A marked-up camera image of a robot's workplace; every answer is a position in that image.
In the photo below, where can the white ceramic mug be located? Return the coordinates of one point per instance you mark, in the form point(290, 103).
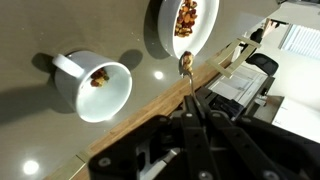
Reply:
point(65, 86)

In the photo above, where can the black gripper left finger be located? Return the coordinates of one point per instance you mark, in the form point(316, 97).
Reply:
point(193, 146)

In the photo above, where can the trail mix spoonful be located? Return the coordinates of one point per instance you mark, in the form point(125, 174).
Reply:
point(188, 61)

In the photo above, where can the metal spoon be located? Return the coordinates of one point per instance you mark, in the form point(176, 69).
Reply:
point(191, 87)

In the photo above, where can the large trail mix heap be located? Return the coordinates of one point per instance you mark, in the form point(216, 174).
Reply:
point(185, 20)

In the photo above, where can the white ceramic bowl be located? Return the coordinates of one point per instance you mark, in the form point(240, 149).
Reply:
point(166, 30)

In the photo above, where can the light wooden chair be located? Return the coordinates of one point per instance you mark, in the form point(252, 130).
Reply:
point(241, 61)

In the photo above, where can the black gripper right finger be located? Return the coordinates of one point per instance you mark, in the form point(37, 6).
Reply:
point(260, 150)

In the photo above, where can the small trail mix portion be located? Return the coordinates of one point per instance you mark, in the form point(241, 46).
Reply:
point(99, 78)

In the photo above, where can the white window blinds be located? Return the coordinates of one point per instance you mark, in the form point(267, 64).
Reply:
point(300, 41)

